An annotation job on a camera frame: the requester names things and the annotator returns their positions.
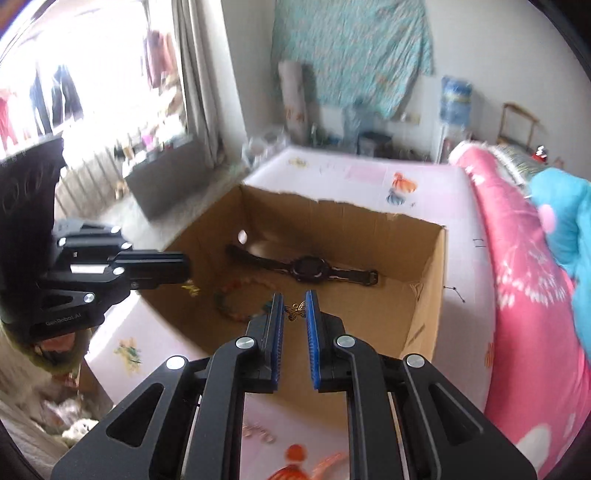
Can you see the clear empty water jug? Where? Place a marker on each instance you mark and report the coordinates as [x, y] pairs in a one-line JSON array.
[[355, 121]]

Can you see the blue quilt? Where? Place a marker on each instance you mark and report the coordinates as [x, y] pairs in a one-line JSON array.
[[563, 217]]

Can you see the blue water bottle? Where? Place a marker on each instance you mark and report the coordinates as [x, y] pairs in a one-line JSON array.
[[455, 101]]

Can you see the grey curtain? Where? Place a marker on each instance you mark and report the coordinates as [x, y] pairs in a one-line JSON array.
[[198, 83]]

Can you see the gold butterfly charm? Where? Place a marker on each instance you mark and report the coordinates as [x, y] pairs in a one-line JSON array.
[[298, 308]]

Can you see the lace trimmed pillow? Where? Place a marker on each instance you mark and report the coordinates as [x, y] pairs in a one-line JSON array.
[[517, 161]]

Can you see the beige slippers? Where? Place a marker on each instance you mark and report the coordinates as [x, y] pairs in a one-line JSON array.
[[121, 189]]

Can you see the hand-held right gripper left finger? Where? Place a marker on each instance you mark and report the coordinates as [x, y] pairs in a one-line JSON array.
[[278, 341]]

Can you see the metal radiator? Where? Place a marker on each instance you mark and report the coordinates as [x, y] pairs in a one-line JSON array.
[[87, 180]]

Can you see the red hanging clothes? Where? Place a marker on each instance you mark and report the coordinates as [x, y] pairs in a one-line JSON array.
[[5, 115]]

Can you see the brown cardboard box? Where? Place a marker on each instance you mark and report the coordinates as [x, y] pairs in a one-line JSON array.
[[369, 240]]

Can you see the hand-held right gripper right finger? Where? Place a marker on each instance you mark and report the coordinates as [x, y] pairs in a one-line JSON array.
[[311, 341]]

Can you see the teal floral wall cloth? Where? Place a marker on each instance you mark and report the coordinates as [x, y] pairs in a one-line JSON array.
[[351, 50]]

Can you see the wooden chair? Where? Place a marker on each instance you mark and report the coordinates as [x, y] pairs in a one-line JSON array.
[[519, 108]]

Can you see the dark hanging clothes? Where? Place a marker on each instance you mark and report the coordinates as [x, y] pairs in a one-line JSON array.
[[60, 97]]

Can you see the reddish brown hanging coat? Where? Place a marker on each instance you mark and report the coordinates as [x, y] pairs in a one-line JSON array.
[[159, 55]]

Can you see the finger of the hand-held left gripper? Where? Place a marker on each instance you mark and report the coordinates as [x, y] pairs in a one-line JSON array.
[[92, 235], [157, 270]]

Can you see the dark cabinet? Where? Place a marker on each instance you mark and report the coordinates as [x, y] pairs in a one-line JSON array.
[[166, 180]]

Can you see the dark wristwatch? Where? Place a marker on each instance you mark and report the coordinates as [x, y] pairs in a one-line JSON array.
[[307, 266]]

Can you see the pink floral blanket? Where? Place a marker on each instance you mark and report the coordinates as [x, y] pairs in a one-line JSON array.
[[521, 300]]

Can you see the dark round bin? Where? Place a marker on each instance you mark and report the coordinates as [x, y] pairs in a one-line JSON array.
[[375, 145]]

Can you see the balloon print table cover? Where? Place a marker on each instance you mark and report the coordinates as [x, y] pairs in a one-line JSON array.
[[323, 170]]

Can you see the white plastic bag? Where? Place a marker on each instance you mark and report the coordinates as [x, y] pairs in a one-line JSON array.
[[263, 150]]

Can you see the rolled white paper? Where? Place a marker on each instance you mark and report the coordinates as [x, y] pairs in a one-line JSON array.
[[293, 101]]

